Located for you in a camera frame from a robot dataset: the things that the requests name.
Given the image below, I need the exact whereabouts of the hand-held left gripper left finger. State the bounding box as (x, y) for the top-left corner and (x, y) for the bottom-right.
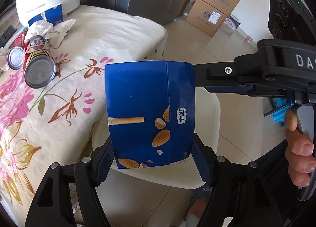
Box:
(28, 138), (114, 227)

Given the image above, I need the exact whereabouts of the white plastic bin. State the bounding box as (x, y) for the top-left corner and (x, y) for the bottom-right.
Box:
(110, 89), (221, 189)

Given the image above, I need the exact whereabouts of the white snack packet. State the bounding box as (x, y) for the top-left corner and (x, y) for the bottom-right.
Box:
(48, 18), (76, 48)

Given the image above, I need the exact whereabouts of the dark blue packet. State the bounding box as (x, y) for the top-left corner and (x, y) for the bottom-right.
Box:
(28, 3), (63, 27)

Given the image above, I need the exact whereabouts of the floral tablecloth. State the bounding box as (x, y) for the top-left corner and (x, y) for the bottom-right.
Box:
(0, 5), (169, 227)

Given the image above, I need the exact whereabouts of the blue snack box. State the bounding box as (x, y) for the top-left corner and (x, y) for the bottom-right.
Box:
(105, 60), (196, 169)

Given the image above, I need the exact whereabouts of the clear plastic wrapper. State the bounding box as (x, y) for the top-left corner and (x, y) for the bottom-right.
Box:
(0, 47), (10, 72)

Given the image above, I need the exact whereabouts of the colourful printed box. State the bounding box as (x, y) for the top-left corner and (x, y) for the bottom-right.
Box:
(223, 15), (241, 31)

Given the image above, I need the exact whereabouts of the grey slipper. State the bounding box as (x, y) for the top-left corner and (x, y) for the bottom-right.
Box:
(184, 188), (215, 221)

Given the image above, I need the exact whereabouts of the cartoon print can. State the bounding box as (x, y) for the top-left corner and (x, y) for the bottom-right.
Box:
(23, 35), (57, 89)

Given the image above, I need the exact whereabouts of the person's right hand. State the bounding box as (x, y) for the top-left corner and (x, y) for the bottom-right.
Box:
(284, 109), (316, 188)

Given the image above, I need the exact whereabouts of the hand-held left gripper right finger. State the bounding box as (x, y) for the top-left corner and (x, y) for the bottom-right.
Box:
(193, 133), (284, 227)

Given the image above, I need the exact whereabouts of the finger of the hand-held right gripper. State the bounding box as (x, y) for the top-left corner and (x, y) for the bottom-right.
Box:
(193, 53), (260, 87)
(205, 84), (287, 99)

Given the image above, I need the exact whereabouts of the crumpled white tissue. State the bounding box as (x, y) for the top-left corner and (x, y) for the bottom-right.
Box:
(26, 12), (53, 41)

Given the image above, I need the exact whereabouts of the red packet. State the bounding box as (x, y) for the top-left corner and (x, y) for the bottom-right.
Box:
(11, 32), (29, 50)

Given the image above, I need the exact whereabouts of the black plastic tray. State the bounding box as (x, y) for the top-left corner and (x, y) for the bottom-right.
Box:
(0, 26), (16, 48)

